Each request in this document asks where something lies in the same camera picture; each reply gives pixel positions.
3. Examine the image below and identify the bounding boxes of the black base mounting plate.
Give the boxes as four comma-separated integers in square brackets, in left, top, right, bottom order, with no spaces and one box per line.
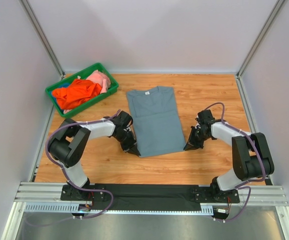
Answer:
[60,183,240,211]

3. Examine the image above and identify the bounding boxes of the orange t shirt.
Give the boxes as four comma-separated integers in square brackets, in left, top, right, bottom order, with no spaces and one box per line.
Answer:
[64,79,102,110]

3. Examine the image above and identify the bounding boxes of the aluminium corner post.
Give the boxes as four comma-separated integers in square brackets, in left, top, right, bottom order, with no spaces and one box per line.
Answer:
[236,0,288,80]
[19,0,65,78]

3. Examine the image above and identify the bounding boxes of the aluminium frame rail front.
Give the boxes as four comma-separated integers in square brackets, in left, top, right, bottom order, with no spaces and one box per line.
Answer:
[2,179,289,240]

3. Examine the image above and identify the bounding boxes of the grey-blue t shirt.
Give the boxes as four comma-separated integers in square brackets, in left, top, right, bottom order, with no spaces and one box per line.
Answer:
[126,86,186,158]

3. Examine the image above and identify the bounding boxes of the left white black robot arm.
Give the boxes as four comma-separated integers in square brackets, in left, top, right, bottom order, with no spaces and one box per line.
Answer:
[45,110,141,201]

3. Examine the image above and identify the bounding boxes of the grey slotted cable duct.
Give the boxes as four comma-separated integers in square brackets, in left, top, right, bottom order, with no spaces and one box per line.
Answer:
[24,202,215,216]

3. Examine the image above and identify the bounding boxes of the pink t shirt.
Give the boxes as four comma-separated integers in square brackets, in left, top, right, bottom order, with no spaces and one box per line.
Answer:
[86,70,111,94]

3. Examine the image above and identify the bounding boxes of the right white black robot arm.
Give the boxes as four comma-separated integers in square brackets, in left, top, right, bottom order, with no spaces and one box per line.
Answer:
[184,109,275,203]

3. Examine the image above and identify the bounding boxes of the right aluminium corner post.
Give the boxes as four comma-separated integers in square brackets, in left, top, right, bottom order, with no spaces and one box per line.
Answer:
[236,0,288,80]

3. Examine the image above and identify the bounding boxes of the green plastic bin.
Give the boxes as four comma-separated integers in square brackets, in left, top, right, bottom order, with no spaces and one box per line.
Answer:
[45,62,119,118]

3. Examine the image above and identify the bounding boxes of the left aluminium corner post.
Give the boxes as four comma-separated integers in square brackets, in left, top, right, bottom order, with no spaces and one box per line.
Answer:
[19,0,65,78]

